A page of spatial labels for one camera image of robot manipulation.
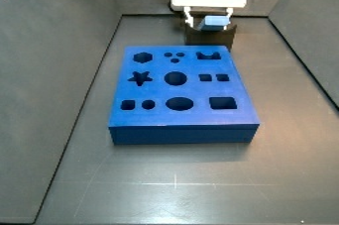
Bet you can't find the light blue square-circle object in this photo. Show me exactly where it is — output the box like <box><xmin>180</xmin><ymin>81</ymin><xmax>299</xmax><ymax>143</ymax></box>
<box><xmin>198</xmin><ymin>15</ymin><xmax>230</xmax><ymax>31</ymax></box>

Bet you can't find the blue shape-sorter fixture block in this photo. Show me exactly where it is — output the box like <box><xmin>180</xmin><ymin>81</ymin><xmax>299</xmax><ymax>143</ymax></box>
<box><xmin>108</xmin><ymin>46</ymin><xmax>259</xmax><ymax>145</ymax></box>

